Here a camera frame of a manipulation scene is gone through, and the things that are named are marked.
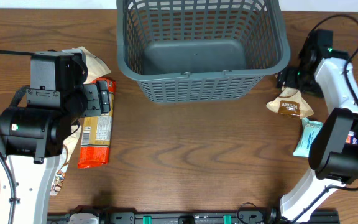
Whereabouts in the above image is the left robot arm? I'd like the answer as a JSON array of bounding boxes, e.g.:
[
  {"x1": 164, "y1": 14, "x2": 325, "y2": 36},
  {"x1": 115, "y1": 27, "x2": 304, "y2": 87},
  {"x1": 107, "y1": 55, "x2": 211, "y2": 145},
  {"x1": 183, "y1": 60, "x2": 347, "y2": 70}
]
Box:
[{"x1": 0, "y1": 49, "x2": 111, "y2": 223}]

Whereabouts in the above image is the Kleenex tissue multipack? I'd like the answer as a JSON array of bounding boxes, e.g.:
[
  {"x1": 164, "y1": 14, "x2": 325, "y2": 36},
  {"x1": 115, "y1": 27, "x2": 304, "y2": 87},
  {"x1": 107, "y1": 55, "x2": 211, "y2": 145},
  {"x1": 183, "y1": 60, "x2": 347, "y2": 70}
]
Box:
[{"x1": 346, "y1": 131, "x2": 358, "y2": 146}]

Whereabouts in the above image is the pantree snack pouch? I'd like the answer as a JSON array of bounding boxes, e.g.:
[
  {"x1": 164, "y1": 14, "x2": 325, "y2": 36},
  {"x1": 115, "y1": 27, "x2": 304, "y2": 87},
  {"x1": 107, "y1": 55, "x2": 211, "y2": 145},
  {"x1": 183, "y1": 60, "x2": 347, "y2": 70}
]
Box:
[
  {"x1": 266, "y1": 87, "x2": 314, "y2": 119},
  {"x1": 50, "y1": 126, "x2": 81, "y2": 196}
]

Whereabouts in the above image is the grey plastic basket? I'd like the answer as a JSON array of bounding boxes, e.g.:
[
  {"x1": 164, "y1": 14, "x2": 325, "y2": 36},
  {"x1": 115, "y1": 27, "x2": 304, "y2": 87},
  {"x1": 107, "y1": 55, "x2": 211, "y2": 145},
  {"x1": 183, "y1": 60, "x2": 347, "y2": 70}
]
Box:
[{"x1": 116, "y1": 0, "x2": 290, "y2": 103}]

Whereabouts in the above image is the white snack pouch back side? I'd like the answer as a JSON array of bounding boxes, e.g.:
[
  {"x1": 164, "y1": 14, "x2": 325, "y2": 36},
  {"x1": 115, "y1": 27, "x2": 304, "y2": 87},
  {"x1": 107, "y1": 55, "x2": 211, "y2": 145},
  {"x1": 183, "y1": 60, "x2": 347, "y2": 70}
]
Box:
[{"x1": 63, "y1": 46, "x2": 111, "y2": 84}]

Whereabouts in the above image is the orange cracker box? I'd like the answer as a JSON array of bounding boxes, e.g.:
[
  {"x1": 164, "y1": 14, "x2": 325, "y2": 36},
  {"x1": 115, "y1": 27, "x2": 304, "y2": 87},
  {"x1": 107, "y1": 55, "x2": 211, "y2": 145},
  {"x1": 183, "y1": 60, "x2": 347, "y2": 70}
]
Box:
[{"x1": 78, "y1": 78, "x2": 116, "y2": 169}]

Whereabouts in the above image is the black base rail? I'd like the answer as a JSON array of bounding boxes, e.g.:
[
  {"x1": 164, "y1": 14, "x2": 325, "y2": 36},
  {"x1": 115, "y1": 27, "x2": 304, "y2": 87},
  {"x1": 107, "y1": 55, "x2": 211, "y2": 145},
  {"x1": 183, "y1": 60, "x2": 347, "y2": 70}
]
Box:
[{"x1": 47, "y1": 205, "x2": 341, "y2": 224}]

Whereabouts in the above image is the teal wipes packet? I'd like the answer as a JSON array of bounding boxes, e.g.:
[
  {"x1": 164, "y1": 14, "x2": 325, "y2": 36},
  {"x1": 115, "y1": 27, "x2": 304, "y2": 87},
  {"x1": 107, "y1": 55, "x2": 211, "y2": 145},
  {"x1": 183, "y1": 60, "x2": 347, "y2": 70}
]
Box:
[{"x1": 293, "y1": 118, "x2": 323, "y2": 157}]

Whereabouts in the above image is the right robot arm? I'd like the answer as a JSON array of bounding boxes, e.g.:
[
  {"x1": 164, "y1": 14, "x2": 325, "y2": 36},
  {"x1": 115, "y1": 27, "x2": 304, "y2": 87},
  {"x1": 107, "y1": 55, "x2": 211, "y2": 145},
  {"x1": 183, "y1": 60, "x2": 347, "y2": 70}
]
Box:
[{"x1": 265, "y1": 29, "x2": 358, "y2": 223}]

